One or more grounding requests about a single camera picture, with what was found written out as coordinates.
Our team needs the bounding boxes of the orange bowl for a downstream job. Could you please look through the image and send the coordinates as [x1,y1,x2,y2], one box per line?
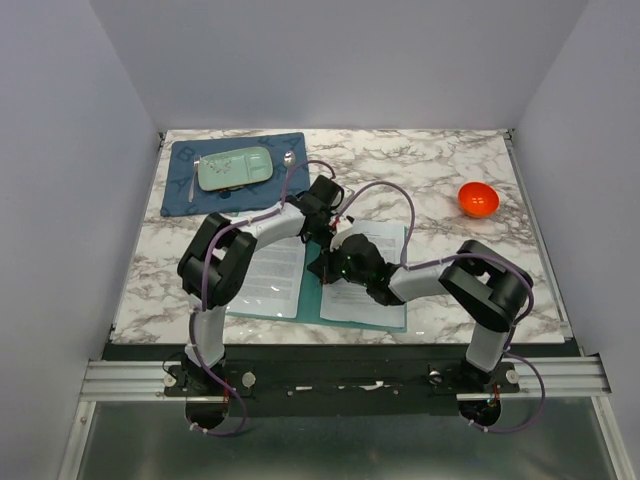
[457,182,500,218]

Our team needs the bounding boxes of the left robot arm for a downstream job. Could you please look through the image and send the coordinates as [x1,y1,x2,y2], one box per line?
[177,176,345,395]

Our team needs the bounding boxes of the printed paper sheet bottom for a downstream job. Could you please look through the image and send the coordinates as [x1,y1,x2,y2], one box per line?
[319,220,407,332]

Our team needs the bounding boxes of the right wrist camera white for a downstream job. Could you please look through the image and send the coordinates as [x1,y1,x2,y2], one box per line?
[331,216,353,242]

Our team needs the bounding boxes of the silver fork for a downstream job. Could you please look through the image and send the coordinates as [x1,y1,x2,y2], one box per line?
[188,155,201,203]

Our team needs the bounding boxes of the green divided plate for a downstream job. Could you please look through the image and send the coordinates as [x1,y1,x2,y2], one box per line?
[197,147,274,192]

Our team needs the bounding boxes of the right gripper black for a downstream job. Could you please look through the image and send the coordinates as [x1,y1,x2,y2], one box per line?
[307,237,370,287]

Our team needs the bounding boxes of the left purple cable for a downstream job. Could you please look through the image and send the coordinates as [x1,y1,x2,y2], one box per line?
[187,159,337,437]

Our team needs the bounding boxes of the printed paper sheet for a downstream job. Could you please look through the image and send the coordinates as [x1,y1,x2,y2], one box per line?
[319,220,407,332]
[227,238,306,319]

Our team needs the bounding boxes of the aluminium rail frame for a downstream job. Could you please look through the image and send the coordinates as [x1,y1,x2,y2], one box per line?
[59,346,633,479]

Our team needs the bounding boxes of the blue placemat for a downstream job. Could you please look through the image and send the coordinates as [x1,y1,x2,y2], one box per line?
[160,132,310,217]

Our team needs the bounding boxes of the printed paper sheet top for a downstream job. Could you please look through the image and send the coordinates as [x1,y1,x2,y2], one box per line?
[227,238,306,319]

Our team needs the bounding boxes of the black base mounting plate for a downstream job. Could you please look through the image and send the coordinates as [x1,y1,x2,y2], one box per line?
[102,344,520,420]

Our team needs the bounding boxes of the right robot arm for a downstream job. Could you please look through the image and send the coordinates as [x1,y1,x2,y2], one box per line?
[308,233,534,392]

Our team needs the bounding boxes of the teal file folder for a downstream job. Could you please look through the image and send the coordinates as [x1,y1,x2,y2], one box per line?
[227,224,409,334]

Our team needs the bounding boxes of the silver spoon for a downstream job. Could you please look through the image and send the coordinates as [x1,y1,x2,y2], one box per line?
[281,150,296,198]

